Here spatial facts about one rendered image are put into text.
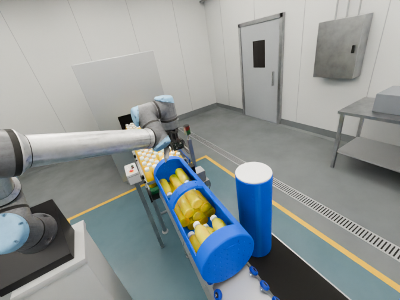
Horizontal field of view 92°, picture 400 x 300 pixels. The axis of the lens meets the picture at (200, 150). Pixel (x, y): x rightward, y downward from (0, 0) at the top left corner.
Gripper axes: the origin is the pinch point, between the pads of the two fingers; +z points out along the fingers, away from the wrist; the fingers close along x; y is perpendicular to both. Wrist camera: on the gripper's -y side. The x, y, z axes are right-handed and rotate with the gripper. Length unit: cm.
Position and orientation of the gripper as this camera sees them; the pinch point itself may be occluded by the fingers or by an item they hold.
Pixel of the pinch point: (177, 158)
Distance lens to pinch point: 114.6
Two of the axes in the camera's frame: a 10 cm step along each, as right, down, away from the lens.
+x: 8.9, -3.3, 3.3
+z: 1.5, 8.6, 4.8
